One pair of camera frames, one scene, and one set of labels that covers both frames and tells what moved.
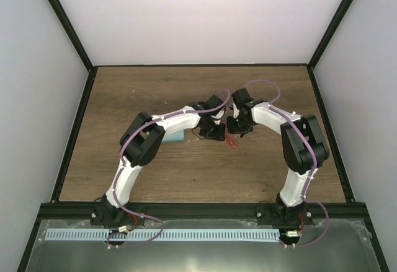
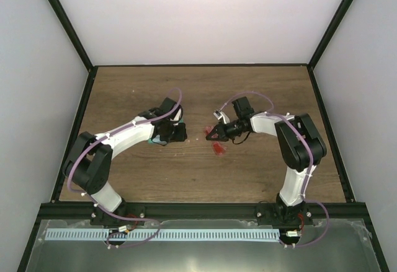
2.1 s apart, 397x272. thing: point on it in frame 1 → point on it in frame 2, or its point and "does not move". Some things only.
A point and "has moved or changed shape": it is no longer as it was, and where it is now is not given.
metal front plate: x=347 y=247 does not move
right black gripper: x=232 y=129 does not move
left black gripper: x=216 y=136 → x=181 y=136
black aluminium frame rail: x=337 y=211 does not move
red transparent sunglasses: x=231 y=139 has moved or changed shape
